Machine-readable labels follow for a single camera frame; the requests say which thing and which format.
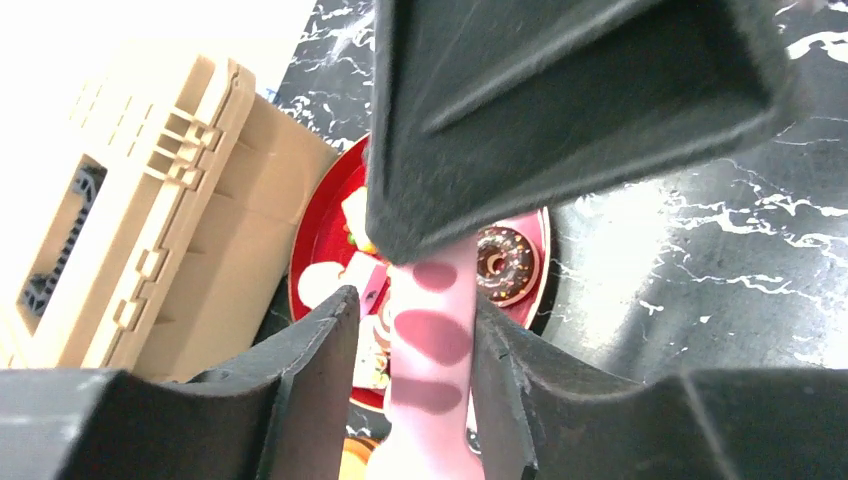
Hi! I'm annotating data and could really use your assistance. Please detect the chocolate toy donut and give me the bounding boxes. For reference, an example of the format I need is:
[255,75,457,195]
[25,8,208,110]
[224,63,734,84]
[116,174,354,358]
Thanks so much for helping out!
[476,226,541,307]

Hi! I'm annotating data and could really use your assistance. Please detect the white toy cake slice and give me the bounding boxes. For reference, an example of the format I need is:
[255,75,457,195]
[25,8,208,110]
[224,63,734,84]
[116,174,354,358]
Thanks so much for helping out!
[352,315,390,390]

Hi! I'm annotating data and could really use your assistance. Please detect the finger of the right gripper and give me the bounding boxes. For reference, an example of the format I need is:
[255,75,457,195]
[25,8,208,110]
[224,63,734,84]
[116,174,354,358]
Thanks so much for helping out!
[366,0,802,264]

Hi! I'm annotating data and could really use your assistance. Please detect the wooden coaster stack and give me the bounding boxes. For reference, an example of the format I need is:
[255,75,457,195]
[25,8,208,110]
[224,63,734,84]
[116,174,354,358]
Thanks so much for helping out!
[338,436,380,480]

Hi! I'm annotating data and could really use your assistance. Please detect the pink toy cake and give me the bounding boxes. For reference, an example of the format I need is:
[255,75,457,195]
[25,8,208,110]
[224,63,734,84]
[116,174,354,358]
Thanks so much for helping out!
[340,251,388,317]

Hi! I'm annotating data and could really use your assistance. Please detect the red round tray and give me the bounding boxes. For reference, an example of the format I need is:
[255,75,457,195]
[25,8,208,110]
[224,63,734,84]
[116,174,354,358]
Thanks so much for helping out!
[286,134,553,415]

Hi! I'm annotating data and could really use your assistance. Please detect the tan plastic toolbox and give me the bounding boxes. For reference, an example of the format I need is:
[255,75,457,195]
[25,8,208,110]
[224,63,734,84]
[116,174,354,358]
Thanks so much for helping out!
[1,42,338,381]

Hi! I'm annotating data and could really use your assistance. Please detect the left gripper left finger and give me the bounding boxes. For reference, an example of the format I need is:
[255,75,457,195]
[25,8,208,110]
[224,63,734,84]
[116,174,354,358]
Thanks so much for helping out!
[1,286,359,479]

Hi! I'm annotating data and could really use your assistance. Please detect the white round toy mochi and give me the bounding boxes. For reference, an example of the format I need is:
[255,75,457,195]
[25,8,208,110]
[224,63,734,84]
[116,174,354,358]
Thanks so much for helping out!
[297,261,345,309]

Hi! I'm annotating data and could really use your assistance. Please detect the brown swirl roll cake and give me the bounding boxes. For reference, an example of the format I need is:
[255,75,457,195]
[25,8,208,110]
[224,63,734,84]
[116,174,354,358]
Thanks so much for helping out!
[373,291,392,355]

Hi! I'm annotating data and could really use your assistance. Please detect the yellow toy cake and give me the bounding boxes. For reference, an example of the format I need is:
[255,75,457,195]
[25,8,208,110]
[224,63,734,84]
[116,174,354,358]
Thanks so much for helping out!
[341,186,377,255]

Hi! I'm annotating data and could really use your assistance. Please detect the pink handled metal tongs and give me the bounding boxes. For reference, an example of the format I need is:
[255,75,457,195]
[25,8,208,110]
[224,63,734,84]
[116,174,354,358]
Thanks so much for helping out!
[365,237,485,479]

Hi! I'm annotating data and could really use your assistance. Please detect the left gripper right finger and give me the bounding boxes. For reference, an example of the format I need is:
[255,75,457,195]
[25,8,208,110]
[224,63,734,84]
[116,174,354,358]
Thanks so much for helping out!
[472,298,847,479]

